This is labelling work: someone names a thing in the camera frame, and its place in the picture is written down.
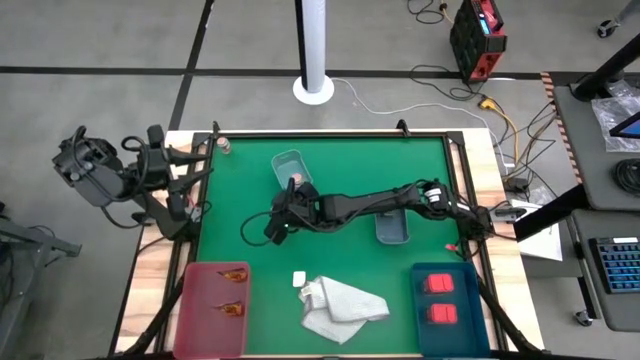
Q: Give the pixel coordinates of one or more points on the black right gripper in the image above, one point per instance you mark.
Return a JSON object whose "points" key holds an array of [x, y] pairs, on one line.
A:
{"points": [[300, 207]]}

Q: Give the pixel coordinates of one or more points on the orange spice packet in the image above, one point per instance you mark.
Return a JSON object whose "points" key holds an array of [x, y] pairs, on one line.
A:
{"points": [[234, 275], [231, 309]]}

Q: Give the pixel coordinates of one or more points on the clear plastic wrap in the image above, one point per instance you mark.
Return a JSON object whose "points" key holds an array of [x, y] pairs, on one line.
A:
{"points": [[540, 196]]}

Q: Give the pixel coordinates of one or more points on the white knitted cloth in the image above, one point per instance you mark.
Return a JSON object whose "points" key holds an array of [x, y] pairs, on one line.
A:
{"points": [[345, 305]]}

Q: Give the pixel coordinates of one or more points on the dull blue-grey small basket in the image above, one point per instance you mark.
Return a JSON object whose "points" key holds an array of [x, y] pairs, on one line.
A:
{"points": [[392, 232]]}

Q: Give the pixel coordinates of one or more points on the clear plastic bag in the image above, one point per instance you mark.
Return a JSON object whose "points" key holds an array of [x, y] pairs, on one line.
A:
{"points": [[607, 120]]}

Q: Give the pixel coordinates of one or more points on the desk caster wheel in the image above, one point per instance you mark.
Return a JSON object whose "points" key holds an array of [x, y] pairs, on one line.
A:
{"points": [[582, 317]]}

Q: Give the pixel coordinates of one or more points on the tablet screen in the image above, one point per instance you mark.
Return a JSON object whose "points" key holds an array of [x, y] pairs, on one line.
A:
{"points": [[630, 127]]}

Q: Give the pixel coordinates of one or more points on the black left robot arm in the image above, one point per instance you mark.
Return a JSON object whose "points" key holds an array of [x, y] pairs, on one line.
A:
{"points": [[90, 175]]}

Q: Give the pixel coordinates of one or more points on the small white square tag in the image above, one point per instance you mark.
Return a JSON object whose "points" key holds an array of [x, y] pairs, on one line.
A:
{"points": [[299, 279]]}

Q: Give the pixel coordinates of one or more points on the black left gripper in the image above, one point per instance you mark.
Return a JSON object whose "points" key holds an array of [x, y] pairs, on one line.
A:
{"points": [[152, 167]]}

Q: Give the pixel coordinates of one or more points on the red and black power station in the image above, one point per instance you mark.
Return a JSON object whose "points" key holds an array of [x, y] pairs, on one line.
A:
{"points": [[475, 45]]}

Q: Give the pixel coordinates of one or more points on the black desk leg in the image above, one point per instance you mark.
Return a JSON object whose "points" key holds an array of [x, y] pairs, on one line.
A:
{"points": [[550, 215]]}

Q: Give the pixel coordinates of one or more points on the white paper sheet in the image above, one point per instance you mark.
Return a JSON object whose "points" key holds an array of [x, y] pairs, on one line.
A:
{"points": [[542, 245]]}

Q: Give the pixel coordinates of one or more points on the pink plastic bin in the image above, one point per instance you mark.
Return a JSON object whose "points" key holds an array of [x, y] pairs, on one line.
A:
{"points": [[210, 340]]}

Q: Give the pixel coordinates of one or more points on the chair caster wheel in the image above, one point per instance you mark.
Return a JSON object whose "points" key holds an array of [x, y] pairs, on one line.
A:
{"points": [[606, 27]]}

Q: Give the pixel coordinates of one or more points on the green table mat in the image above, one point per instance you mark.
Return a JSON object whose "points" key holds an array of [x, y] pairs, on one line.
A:
{"points": [[270, 325]]}

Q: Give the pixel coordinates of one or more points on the dark blue plastic bin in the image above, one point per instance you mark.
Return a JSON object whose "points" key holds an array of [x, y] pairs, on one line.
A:
{"points": [[450, 342]]}

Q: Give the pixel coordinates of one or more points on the black table clamp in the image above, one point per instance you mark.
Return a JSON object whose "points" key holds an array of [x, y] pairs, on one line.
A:
{"points": [[402, 127], [215, 129]]}

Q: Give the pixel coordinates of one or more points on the white pole with round base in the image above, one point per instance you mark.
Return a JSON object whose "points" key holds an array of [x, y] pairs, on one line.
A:
{"points": [[312, 50]]}

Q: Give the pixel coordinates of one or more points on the clear plastic container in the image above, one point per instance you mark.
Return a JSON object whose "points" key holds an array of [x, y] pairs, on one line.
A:
{"points": [[287, 165]]}

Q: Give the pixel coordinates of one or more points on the small pink-capped jar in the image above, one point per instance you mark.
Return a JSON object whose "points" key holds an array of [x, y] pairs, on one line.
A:
{"points": [[297, 177]]}

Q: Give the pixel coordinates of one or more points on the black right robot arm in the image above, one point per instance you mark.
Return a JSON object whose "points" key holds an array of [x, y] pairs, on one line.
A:
{"points": [[375, 205]]}

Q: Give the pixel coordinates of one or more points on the grey keyboard desk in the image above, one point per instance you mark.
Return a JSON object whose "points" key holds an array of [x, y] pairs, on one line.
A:
{"points": [[620, 310]]}

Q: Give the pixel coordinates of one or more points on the black power brick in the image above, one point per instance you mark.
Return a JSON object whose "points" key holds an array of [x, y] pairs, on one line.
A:
{"points": [[514, 185]]}

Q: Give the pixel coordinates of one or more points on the grey metal stand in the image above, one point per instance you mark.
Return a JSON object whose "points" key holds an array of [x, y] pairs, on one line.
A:
{"points": [[30, 237]]}

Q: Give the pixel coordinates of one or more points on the small red clip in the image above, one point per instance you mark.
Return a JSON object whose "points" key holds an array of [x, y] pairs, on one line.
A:
{"points": [[453, 247]]}

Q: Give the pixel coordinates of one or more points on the backlit keyboard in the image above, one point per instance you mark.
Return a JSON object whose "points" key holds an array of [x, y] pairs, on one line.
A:
{"points": [[620, 265]]}

